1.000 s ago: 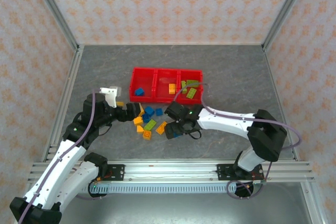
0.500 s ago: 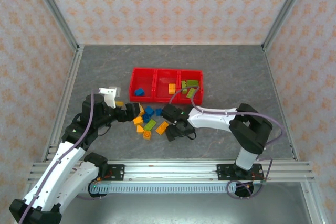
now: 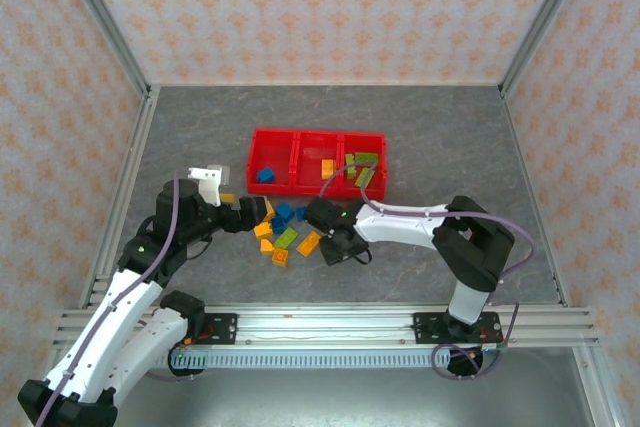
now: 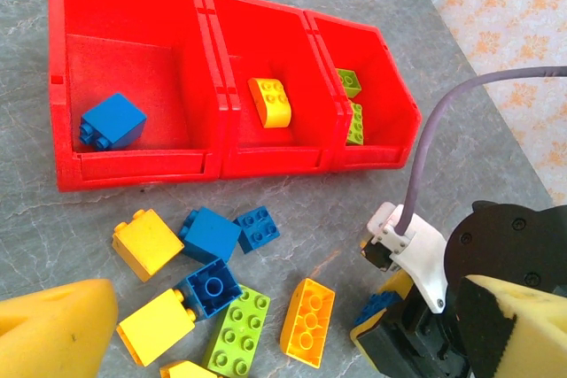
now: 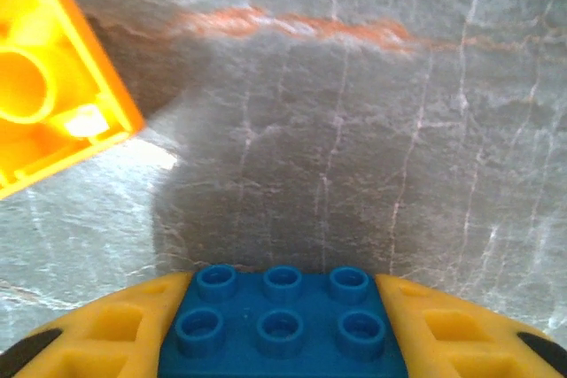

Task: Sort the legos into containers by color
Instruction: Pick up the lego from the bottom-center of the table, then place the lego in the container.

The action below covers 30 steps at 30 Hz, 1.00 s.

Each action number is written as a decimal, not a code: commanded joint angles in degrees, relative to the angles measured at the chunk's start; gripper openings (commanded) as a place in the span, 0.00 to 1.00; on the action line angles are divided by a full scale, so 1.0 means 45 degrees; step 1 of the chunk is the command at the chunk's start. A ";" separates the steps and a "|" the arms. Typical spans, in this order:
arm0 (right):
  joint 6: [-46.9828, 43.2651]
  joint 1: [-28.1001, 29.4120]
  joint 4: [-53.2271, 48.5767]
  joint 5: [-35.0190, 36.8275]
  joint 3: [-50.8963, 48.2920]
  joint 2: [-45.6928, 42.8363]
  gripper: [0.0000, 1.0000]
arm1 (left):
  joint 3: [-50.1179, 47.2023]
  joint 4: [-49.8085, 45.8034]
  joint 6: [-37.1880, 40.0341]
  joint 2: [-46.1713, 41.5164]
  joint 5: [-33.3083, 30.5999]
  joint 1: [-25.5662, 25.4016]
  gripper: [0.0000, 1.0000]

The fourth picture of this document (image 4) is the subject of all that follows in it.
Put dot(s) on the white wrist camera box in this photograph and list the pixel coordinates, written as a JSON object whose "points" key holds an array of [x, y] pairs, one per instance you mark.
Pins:
{"points": [[416, 241]]}

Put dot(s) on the red plastic bin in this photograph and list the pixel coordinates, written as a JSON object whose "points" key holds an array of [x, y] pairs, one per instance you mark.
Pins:
{"points": [[261, 41], [381, 86], [124, 19]]}

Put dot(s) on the yellow long lego brick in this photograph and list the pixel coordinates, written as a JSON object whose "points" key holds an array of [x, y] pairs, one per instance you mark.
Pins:
{"points": [[308, 322]]}

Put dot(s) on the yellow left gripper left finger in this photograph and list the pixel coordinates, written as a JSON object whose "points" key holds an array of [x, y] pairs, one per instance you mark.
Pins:
{"points": [[48, 334]]}

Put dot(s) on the yellow tall lego brick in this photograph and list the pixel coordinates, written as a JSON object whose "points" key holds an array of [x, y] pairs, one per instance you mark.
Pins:
{"points": [[146, 243], [155, 327]]}

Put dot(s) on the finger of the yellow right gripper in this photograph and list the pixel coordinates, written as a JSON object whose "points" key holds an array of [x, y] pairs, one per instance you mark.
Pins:
{"points": [[395, 284], [376, 347]]}

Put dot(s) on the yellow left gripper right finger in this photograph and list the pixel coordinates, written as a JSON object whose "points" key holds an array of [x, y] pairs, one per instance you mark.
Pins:
{"points": [[531, 338]]}

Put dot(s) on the yellow curved lego brick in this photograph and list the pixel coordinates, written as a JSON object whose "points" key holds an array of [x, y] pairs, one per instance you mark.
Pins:
{"points": [[270, 101]]}

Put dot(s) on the green long lego brick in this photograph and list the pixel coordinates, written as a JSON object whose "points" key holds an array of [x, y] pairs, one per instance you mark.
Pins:
{"points": [[237, 331]]}

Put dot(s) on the blue tall lego brick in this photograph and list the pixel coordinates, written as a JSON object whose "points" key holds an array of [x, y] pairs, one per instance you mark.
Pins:
{"points": [[212, 287], [210, 234], [113, 121]]}

